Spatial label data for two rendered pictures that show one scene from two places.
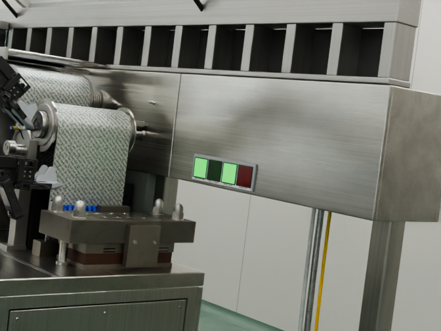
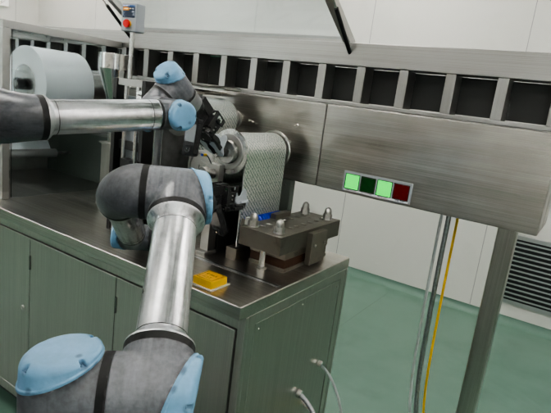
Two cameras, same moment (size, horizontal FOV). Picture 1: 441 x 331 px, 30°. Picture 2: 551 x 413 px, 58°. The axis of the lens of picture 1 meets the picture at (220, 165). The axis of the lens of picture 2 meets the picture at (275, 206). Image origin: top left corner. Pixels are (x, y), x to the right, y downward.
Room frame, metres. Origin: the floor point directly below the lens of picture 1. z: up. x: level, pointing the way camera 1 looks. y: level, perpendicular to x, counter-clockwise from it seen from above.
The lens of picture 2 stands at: (0.65, 0.79, 1.45)
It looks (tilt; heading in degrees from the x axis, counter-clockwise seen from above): 12 degrees down; 343
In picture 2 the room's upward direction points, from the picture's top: 7 degrees clockwise
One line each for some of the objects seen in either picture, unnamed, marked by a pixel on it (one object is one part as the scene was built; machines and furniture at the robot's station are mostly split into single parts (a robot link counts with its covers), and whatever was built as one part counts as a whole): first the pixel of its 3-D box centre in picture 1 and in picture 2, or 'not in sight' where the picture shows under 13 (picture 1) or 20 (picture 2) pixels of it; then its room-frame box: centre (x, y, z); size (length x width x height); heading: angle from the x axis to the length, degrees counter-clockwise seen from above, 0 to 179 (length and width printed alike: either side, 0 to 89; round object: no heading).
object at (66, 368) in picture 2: not in sight; (65, 386); (1.37, 0.87, 0.98); 0.13 x 0.12 x 0.14; 83
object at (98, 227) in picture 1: (119, 226); (292, 230); (2.23, 0.25, 1.00); 0.40 x 0.16 x 0.06; 131
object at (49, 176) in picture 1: (50, 177); (243, 197); (2.19, 0.45, 1.11); 0.09 x 0.03 x 0.06; 130
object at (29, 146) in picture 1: (17, 194); (208, 209); (2.26, 0.55, 1.05); 0.06 x 0.05 x 0.31; 131
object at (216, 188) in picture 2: (11, 173); (217, 198); (2.14, 0.54, 1.12); 0.12 x 0.08 x 0.09; 131
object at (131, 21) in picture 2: not in sight; (131, 17); (2.69, 0.83, 1.66); 0.07 x 0.07 x 0.10; 51
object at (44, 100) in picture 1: (43, 124); (229, 152); (2.25, 0.49, 1.25); 0.15 x 0.01 x 0.15; 41
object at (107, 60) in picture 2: not in sight; (116, 61); (2.87, 0.88, 1.50); 0.14 x 0.14 x 0.06
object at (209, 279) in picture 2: not in sight; (210, 279); (1.98, 0.56, 0.91); 0.07 x 0.07 x 0.02; 41
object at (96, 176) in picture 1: (89, 180); (261, 193); (2.29, 0.36, 1.11); 0.23 x 0.01 x 0.18; 131
